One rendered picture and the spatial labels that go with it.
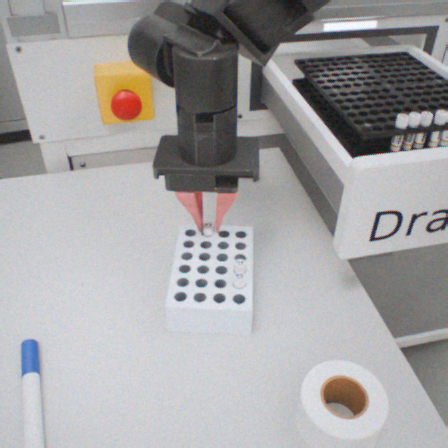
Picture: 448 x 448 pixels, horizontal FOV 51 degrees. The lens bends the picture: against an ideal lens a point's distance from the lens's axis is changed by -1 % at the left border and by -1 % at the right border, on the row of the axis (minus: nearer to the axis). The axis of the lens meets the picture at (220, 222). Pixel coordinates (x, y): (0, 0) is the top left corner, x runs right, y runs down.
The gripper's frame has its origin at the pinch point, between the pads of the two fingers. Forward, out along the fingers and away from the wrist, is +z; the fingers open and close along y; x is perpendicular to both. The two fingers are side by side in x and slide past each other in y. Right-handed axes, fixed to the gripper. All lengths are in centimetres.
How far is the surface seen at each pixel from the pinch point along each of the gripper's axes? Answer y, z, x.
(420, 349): -57, 81, -44
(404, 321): -47, 64, -40
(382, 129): -18.6, -8.7, -6.4
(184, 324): 1.8, 4.0, 11.1
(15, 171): 96, 80, -129
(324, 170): -12.4, -5.1, -3.3
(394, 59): -25.0, -8.8, -27.7
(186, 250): 2.3, 1.4, 3.1
